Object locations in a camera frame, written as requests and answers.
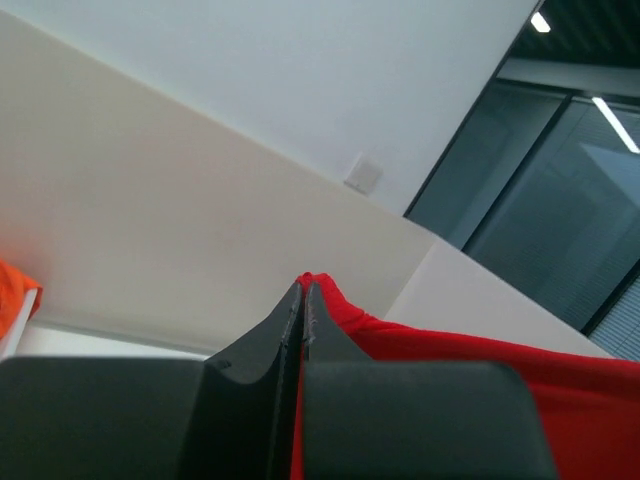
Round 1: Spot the white wall switch plate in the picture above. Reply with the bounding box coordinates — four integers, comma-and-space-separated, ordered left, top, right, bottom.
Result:
343, 153, 383, 195

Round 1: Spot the glass office window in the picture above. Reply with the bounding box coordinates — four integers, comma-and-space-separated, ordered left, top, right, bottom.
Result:
402, 0, 640, 362

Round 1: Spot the red t shirt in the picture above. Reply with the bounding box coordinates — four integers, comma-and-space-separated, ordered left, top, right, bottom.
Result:
290, 272, 639, 479

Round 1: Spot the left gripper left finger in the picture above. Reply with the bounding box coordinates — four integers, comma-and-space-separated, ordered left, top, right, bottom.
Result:
1, 285, 303, 479

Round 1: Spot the orange t shirt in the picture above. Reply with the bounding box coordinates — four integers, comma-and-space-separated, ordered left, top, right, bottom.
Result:
0, 260, 43, 338

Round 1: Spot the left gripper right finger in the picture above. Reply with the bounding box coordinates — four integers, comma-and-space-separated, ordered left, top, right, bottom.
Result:
302, 284, 558, 479

